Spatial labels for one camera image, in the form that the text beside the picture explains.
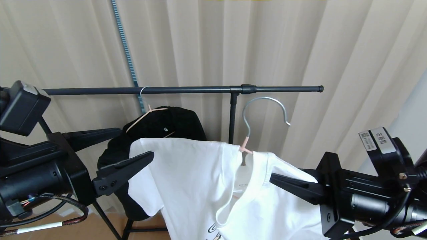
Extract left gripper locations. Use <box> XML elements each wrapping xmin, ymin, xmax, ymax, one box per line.
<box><xmin>0</xmin><ymin>128</ymin><xmax>155</xmax><ymax>214</ymax></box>

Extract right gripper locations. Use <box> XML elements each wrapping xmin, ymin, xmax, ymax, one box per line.
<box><xmin>270</xmin><ymin>152</ymin><xmax>427</xmax><ymax>239</ymax></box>

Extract pink clothes hanger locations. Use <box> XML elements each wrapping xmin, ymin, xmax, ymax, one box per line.
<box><xmin>125</xmin><ymin>86</ymin><xmax>175</xmax><ymax>138</ymax></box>
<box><xmin>238</xmin><ymin>96</ymin><xmax>291</xmax><ymax>155</ymax></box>

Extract black shorts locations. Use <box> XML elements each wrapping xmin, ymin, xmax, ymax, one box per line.
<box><xmin>97</xmin><ymin>106</ymin><xmax>208</xmax><ymax>221</ymax></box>

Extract white garment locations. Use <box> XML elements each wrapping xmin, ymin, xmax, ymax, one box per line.
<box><xmin>128</xmin><ymin>137</ymin><xmax>329</xmax><ymax>240</ymax></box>

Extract black clothes rack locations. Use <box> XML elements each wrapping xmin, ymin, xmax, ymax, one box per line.
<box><xmin>37</xmin><ymin>84</ymin><xmax>325</xmax><ymax>240</ymax></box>

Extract beige curtain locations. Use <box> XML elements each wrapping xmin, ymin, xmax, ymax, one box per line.
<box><xmin>0</xmin><ymin>0</ymin><xmax>427</xmax><ymax>220</ymax></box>

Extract black cable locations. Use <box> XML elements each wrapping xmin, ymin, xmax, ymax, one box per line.
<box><xmin>334</xmin><ymin>190</ymin><xmax>412</xmax><ymax>240</ymax></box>

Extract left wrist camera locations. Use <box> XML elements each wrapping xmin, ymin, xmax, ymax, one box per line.
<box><xmin>0</xmin><ymin>80</ymin><xmax>51</xmax><ymax>137</ymax></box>

